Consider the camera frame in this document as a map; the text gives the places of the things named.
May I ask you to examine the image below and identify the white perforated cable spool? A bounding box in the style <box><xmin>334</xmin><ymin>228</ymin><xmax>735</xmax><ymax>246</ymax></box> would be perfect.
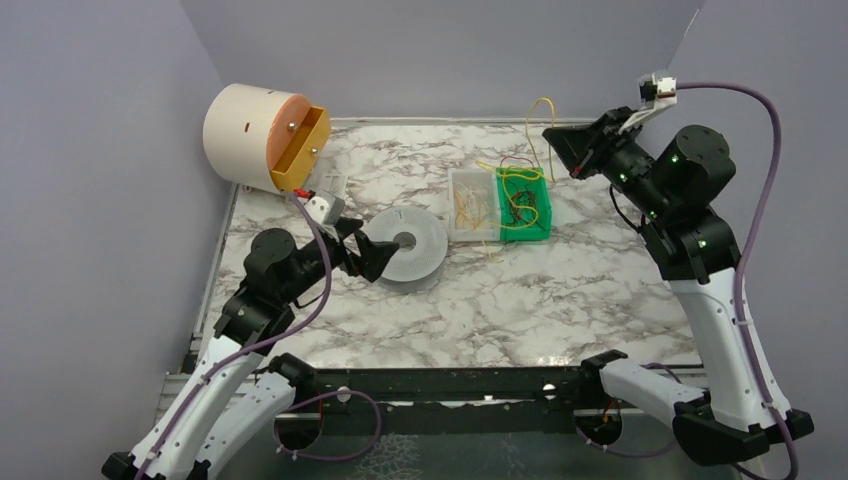
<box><xmin>364</xmin><ymin>206</ymin><xmax>448</xmax><ymax>294</ymax></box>

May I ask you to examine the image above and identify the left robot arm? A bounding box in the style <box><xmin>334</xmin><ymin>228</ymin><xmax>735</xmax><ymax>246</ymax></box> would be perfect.
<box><xmin>101</xmin><ymin>218</ymin><xmax>400</xmax><ymax>479</ymax></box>

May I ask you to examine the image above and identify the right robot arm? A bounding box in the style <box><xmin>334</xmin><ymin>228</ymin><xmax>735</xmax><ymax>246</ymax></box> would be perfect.
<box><xmin>543</xmin><ymin>107</ymin><xmax>814</xmax><ymax>466</ymax></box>

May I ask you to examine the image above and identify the packaged ruler set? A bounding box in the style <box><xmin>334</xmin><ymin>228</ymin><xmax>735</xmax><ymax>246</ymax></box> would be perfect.
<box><xmin>319</xmin><ymin>173</ymin><xmax>348</xmax><ymax>198</ymax></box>

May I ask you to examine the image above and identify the green plastic bin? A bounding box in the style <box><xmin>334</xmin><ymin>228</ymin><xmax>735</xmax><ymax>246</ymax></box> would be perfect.
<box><xmin>495</xmin><ymin>166</ymin><xmax>552</xmax><ymax>243</ymax></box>

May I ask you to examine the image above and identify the orange drawer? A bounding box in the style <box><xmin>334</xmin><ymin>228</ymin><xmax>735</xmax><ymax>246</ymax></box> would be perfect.
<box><xmin>266</xmin><ymin>106</ymin><xmax>332</xmax><ymax>192</ymax></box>

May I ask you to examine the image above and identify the clear plastic bin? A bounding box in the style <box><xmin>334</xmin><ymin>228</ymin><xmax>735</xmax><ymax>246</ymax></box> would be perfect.
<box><xmin>448</xmin><ymin>169</ymin><xmax>501</xmax><ymax>243</ymax></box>

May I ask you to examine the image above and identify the white cylinder drawer container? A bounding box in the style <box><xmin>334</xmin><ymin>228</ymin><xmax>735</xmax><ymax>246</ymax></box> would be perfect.
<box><xmin>203</xmin><ymin>83</ymin><xmax>312</xmax><ymax>192</ymax></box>

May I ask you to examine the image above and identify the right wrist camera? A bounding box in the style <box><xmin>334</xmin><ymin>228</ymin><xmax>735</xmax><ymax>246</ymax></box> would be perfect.
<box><xmin>639</xmin><ymin>72</ymin><xmax>677</xmax><ymax>109</ymax></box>

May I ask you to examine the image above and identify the black cable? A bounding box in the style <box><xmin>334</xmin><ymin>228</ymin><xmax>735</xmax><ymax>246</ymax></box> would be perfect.
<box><xmin>506</xmin><ymin>190</ymin><xmax>545</xmax><ymax>223</ymax></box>

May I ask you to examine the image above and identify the white yellow cable bundle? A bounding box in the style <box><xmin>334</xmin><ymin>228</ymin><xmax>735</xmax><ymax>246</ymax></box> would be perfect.
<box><xmin>453</xmin><ymin>184</ymin><xmax>495</xmax><ymax>230</ymax></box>

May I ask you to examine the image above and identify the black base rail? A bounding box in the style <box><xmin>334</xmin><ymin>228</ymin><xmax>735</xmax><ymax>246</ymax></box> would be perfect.
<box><xmin>182</xmin><ymin>354</ymin><xmax>670</xmax><ymax>439</ymax></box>

